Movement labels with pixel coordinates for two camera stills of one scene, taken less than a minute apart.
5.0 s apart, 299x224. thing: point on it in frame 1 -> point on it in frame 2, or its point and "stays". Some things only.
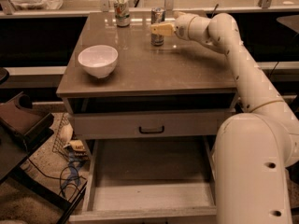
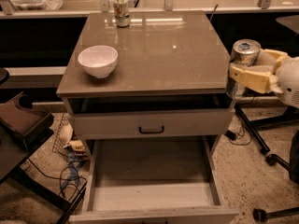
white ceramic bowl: x=99 y=61 stays
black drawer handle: x=151 y=132 stays
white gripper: x=181 y=26 -> x=289 y=79
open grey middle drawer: x=149 y=181 stays
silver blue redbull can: x=157 y=16 -> x=244 y=52
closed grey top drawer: x=149 y=124 stays
